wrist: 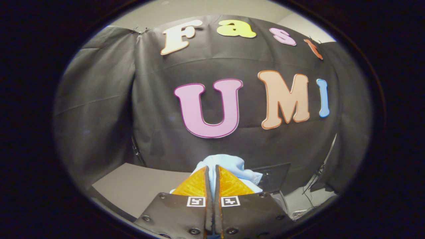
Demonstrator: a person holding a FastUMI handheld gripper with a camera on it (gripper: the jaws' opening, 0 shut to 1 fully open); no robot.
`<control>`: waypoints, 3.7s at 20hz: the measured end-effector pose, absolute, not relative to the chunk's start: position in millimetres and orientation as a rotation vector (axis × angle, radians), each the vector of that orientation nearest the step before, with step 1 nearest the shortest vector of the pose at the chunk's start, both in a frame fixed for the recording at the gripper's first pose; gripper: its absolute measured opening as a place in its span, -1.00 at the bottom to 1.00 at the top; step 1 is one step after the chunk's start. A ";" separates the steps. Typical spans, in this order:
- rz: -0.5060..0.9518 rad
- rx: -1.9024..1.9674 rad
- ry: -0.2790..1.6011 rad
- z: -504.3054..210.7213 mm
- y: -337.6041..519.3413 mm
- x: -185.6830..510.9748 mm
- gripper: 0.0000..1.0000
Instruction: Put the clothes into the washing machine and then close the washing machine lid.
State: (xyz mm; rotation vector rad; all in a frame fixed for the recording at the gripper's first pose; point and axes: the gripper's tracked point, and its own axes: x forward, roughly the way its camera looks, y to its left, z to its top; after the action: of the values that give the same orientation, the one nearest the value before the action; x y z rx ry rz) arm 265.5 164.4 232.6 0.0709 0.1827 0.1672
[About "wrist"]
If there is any black backdrop cloth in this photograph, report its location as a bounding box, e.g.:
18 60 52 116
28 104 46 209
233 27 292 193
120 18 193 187
53 15 372 199

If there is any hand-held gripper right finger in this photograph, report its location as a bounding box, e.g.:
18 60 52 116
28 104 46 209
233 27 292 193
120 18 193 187
214 165 294 238

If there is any hanging black cable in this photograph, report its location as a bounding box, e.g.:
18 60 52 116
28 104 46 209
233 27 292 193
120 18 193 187
302 133 337 209

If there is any beige and dark cabinet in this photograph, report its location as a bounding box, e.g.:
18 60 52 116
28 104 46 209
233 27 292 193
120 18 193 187
91 163 193 220

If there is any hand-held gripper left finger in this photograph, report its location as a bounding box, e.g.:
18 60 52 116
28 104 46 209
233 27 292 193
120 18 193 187
134 166 213 239

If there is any light blue garment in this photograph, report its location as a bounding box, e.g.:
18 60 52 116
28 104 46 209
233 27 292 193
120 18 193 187
170 154 263 195

